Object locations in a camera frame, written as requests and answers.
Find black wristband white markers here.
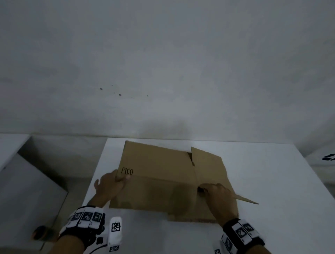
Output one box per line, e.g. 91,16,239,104
221,218,266,254
58,206,106,246

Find black camera cable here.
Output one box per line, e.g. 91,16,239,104
88,244,108,254

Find person's left forearm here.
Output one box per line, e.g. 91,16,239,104
52,234,85,254

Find black right wristband white markers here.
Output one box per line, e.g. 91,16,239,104
221,218,266,254

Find striped-edge brown cardboard box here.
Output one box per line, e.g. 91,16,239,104
109,140,260,223

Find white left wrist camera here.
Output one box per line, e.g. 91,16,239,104
107,216,124,253

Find black left wristband white markers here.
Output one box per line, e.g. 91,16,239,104
58,206,106,246

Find white recycling sign paper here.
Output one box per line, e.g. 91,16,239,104
305,146,335,168

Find person's right hand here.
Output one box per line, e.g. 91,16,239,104
198,183,239,227

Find person's left hand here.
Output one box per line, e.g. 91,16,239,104
87,169,131,209

